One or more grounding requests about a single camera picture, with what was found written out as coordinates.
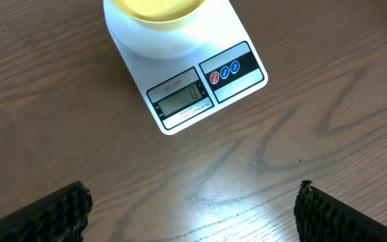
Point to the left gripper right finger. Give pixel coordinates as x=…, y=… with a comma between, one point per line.
x=323, y=218

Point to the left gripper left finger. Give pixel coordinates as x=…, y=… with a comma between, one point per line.
x=59, y=216

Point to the yellow plastic bowl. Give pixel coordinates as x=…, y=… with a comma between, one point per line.
x=160, y=15

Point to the white digital kitchen scale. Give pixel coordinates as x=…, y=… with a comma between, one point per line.
x=189, y=73

